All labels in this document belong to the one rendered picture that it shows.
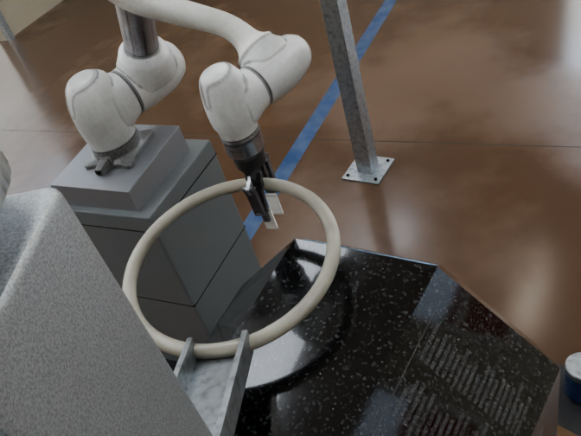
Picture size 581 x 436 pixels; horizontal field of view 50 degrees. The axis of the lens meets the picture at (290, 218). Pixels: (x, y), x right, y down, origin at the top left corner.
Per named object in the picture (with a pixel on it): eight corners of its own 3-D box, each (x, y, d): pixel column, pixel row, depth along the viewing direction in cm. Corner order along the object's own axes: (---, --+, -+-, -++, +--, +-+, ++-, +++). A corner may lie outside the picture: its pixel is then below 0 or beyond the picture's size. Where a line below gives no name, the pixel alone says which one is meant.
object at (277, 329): (348, 344, 114) (346, 335, 111) (105, 376, 122) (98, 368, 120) (336, 168, 148) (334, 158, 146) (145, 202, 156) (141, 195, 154)
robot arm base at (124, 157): (78, 178, 193) (68, 164, 189) (110, 133, 207) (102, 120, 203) (126, 177, 186) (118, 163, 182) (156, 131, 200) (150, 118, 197)
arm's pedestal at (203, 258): (130, 363, 249) (28, 217, 199) (190, 273, 281) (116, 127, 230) (236, 389, 227) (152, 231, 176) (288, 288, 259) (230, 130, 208)
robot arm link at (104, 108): (79, 144, 196) (43, 86, 181) (124, 112, 203) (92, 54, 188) (105, 159, 186) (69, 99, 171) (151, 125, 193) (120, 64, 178)
